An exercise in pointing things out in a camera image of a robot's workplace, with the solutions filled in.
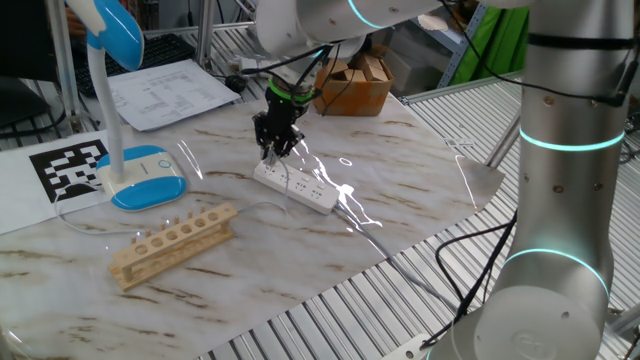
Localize black coiled switch cable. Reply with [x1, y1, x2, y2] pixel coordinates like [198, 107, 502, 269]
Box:
[619, 112, 640, 166]

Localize printed white paper sheet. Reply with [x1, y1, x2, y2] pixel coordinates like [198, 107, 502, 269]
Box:
[107, 58, 240, 133]

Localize black arm base cables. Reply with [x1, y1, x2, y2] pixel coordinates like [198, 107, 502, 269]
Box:
[419, 209, 519, 349]

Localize white power strip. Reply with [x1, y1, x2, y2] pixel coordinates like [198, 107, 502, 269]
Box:
[253, 158, 341, 216]

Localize aluminium frame rail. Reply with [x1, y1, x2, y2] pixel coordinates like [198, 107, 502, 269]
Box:
[399, 69, 524, 105]

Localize blue and white desk lamp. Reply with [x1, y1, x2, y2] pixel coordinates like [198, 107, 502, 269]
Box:
[64, 0, 189, 212]

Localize black computer monitor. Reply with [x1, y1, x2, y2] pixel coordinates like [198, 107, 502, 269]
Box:
[0, 0, 66, 129]

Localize brown cardboard box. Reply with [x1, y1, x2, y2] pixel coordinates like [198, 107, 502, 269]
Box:
[312, 44, 395, 118]

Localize wooden test tube rack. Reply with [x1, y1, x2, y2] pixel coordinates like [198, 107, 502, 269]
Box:
[107, 202, 239, 293]

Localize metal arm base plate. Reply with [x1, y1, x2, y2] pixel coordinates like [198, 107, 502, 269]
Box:
[394, 333, 432, 360]

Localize small black round device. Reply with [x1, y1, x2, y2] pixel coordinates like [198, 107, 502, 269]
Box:
[224, 73, 247, 95]

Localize marble pattern table mat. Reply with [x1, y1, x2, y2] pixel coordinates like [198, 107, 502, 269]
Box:
[0, 92, 506, 360]

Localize green cloth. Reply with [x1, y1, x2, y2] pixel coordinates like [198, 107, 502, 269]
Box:
[449, 4, 531, 86]

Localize black computer keyboard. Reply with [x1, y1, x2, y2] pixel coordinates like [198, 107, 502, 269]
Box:
[72, 32, 197, 99]

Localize torn beige paper piece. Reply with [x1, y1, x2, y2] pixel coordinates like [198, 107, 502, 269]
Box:
[417, 12, 451, 32]

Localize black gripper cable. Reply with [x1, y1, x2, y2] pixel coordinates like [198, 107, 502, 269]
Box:
[239, 0, 637, 119]

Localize grey metal shelf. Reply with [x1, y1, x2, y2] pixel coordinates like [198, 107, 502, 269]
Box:
[384, 14, 489, 89]

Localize bare person forearm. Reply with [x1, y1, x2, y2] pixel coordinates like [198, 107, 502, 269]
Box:
[64, 7, 89, 39]

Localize grey power strip cable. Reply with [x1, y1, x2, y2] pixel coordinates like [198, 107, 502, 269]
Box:
[333, 202, 461, 314]

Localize aluminium frame post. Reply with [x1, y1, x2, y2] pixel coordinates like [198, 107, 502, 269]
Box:
[195, 0, 217, 69]
[45, 0, 84, 134]
[484, 117, 524, 169]

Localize black monitor cable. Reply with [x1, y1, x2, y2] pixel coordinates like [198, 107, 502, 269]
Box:
[0, 107, 69, 141]

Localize paper sheet with black marker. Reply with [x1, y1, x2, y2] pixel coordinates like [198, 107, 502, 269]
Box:
[0, 130, 114, 236]

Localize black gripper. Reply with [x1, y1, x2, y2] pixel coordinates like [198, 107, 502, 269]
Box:
[252, 89, 314, 164]

